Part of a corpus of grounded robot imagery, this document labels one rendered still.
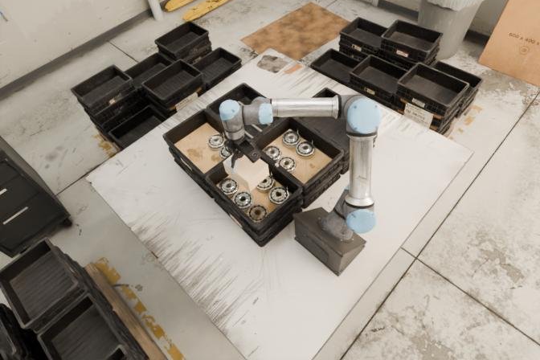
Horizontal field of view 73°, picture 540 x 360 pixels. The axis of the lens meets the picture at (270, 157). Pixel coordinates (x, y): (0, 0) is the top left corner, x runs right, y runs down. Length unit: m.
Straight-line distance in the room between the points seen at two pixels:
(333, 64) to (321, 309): 2.29
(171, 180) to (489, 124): 2.62
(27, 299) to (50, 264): 0.20
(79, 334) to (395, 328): 1.77
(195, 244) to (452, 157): 1.47
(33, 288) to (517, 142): 3.50
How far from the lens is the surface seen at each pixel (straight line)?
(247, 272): 1.81
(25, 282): 2.51
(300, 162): 1.94
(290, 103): 1.47
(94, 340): 2.31
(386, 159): 2.16
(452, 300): 2.64
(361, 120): 1.34
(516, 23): 4.02
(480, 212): 2.99
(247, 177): 1.54
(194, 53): 3.40
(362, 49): 3.40
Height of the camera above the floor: 2.38
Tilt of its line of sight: 52 degrees down
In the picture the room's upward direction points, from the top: 8 degrees counter-clockwise
